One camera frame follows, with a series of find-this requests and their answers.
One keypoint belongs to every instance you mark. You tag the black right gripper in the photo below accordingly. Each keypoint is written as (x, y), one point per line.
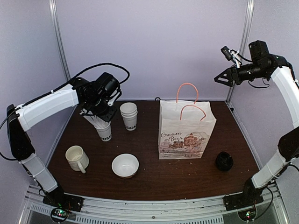
(231, 76)

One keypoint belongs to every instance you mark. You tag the aluminium frame left post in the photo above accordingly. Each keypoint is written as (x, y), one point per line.
(62, 55)

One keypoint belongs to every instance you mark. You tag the white paper takeout bag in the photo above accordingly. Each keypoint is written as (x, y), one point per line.
(185, 127)

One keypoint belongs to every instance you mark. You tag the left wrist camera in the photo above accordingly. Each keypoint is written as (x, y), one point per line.
(114, 98)

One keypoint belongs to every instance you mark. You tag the white ceramic bowl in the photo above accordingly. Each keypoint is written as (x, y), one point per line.
(125, 166)

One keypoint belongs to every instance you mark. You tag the aluminium front table rail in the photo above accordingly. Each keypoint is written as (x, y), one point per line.
(209, 210)

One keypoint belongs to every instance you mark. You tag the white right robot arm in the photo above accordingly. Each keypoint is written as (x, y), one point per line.
(265, 65)

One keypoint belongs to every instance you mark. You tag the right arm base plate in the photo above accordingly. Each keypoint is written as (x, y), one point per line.
(238, 201)

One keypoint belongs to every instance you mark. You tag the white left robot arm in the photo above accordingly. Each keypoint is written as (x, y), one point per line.
(96, 99)

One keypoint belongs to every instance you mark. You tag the paper cup holding straws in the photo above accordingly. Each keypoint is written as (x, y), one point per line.
(102, 127)

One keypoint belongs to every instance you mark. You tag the aluminium frame post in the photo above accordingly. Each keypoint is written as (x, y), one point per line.
(244, 41)
(62, 55)

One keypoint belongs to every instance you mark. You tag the cream ceramic mug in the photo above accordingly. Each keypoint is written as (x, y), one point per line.
(77, 159)

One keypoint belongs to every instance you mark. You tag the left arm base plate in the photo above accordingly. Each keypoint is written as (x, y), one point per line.
(64, 201)

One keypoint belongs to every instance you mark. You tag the stack of black lids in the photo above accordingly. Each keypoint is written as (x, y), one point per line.
(224, 161)

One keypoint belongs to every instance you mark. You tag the stack of white paper cups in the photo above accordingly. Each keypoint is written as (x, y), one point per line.
(129, 114)

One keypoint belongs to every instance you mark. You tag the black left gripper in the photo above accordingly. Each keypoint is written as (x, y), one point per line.
(108, 116)

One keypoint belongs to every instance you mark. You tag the aluminium frame right post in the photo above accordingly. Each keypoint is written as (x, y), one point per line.
(244, 41)

